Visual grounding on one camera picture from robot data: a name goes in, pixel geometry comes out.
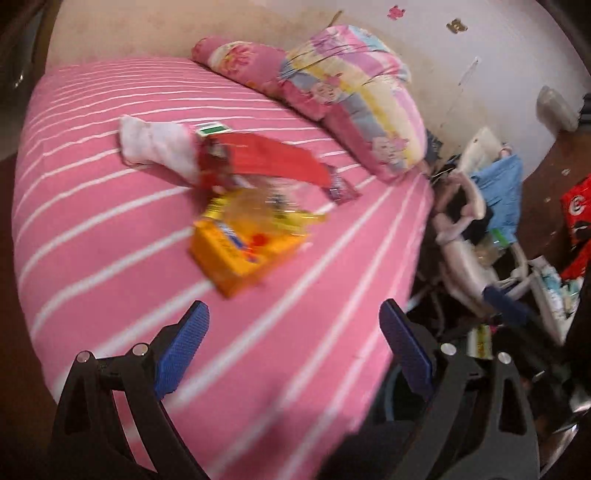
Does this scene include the orange carton box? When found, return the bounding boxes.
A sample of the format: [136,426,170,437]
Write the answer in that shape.
[189,218,307,298]

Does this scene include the yellow snack wrapper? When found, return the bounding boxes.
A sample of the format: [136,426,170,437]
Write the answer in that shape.
[202,189,327,235]

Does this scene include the white pink mesh cloth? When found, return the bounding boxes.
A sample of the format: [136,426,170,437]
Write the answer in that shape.
[118,115,199,185]

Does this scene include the red paper envelope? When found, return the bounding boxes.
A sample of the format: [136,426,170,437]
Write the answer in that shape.
[197,132,332,190]

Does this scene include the dark red snack packet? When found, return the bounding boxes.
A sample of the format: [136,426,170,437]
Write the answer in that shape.
[322,164,361,205]

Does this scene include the green white small box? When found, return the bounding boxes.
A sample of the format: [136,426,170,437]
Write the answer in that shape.
[195,121,231,138]

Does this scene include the white office chair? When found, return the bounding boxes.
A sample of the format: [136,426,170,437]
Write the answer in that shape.
[432,127,529,318]

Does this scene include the red packaged goods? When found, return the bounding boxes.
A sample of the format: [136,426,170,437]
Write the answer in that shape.
[560,175,591,280]

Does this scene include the blue cloth on chair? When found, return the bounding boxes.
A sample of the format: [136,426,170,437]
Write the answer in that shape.
[471,154,523,245]

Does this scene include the pink striped bed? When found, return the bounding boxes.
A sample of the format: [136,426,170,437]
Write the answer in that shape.
[12,58,433,479]

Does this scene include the colourful folded quilt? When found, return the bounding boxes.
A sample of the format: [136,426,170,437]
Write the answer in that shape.
[277,25,427,182]

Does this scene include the pink floral pillow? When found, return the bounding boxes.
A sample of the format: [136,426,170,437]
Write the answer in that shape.
[191,36,287,99]

